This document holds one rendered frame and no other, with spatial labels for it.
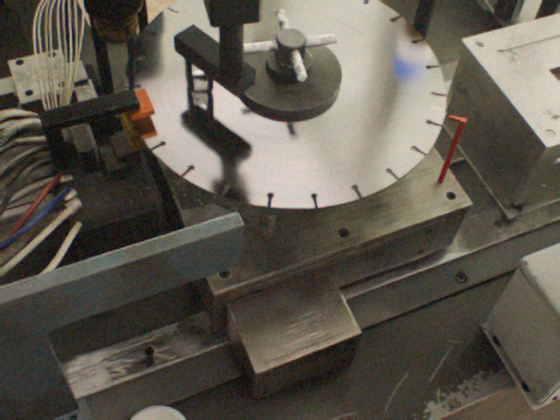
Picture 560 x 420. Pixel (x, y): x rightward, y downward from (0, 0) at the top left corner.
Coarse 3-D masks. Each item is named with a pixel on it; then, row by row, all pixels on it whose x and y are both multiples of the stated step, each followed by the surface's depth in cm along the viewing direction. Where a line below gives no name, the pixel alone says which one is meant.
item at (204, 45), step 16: (192, 32) 70; (224, 32) 64; (240, 32) 64; (176, 48) 71; (192, 48) 69; (208, 48) 69; (224, 48) 65; (240, 48) 65; (192, 64) 70; (208, 64) 68; (224, 64) 67; (240, 64) 67; (192, 80) 72; (208, 80) 73; (224, 80) 68; (240, 80) 67
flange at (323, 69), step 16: (320, 48) 78; (256, 64) 76; (272, 64) 74; (304, 64) 74; (320, 64) 77; (336, 64) 77; (256, 80) 75; (272, 80) 75; (288, 80) 74; (320, 80) 75; (336, 80) 76; (256, 96) 73; (272, 96) 74; (288, 96) 74; (304, 96) 74; (320, 96) 74; (336, 96) 76; (272, 112) 73; (288, 112) 73; (304, 112) 73
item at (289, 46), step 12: (276, 12) 75; (288, 24) 74; (276, 36) 73; (288, 36) 72; (300, 36) 73; (312, 36) 73; (324, 36) 73; (336, 36) 74; (252, 48) 72; (264, 48) 72; (276, 48) 72; (288, 48) 72; (300, 48) 72; (276, 60) 74; (288, 60) 73; (300, 60) 71; (300, 72) 70
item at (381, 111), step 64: (192, 0) 83; (320, 0) 84; (128, 64) 76; (384, 64) 79; (192, 128) 72; (256, 128) 72; (320, 128) 73; (384, 128) 74; (256, 192) 68; (320, 192) 68
